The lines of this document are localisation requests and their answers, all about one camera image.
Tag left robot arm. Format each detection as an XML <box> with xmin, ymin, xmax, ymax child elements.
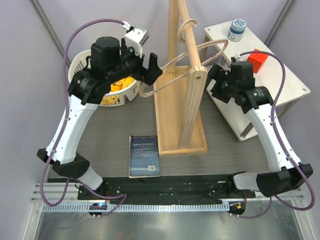
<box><xmin>37</xmin><ymin>36</ymin><xmax>163</xmax><ymax>200</ymax></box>

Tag yellow shorts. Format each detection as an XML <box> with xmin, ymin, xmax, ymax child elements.
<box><xmin>100</xmin><ymin>76</ymin><xmax>140</xmax><ymax>107</ymax></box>

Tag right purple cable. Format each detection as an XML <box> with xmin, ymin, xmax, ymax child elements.
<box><xmin>234</xmin><ymin>51</ymin><xmax>316</xmax><ymax>220</ymax></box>

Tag wooden hanger rack stand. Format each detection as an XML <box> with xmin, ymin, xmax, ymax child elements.
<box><xmin>154</xmin><ymin>0</ymin><xmax>208</xmax><ymax>158</ymax></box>

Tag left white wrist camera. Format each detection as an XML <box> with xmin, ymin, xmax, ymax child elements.
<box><xmin>122</xmin><ymin>21</ymin><xmax>150</xmax><ymax>58</ymax></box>

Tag dark blue book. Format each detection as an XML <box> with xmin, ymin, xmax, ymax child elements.
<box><xmin>128</xmin><ymin>135</ymin><xmax>160</xmax><ymax>179</ymax></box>

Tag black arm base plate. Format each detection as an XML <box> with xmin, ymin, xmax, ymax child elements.
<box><xmin>94</xmin><ymin>174</ymin><xmax>256</xmax><ymax>205</ymax></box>

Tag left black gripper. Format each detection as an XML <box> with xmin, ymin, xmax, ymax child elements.
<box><xmin>106</xmin><ymin>38</ymin><xmax>163</xmax><ymax>86</ymax></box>

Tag slotted cable duct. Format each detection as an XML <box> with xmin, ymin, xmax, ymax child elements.
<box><xmin>42</xmin><ymin>202</ymin><xmax>230</xmax><ymax>213</ymax></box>

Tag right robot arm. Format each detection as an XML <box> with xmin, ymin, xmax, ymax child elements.
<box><xmin>208</xmin><ymin>61</ymin><xmax>313</xmax><ymax>198</ymax></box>

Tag white two-tier side table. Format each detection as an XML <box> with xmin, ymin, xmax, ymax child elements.
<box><xmin>204</xmin><ymin>21</ymin><xmax>311</xmax><ymax>141</ymax></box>

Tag blue white lidded jar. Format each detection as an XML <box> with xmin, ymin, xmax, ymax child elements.
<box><xmin>227</xmin><ymin>18</ymin><xmax>247</xmax><ymax>42</ymax></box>

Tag white plastic laundry basket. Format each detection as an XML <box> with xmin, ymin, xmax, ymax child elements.
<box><xmin>68</xmin><ymin>50</ymin><xmax>140</xmax><ymax>107</ymax></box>

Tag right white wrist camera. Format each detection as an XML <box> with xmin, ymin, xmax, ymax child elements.
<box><xmin>231</xmin><ymin>53</ymin><xmax>242</xmax><ymax>63</ymax></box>

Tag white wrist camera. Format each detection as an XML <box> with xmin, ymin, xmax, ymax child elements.
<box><xmin>122</xmin><ymin>21</ymin><xmax>150</xmax><ymax>58</ymax></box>
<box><xmin>231</xmin><ymin>53</ymin><xmax>242</xmax><ymax>63</ymax></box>

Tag red cube block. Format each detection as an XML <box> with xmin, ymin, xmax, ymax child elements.
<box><xmin>247</xmin><ymin>53</ymin><xmax>269</xmax><ymax>74</ymax></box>

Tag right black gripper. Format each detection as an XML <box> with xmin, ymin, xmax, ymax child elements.
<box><xmin>196</xmin><ymin>64</ymin><xmax>240</xmax><ymax>104</ymax></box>

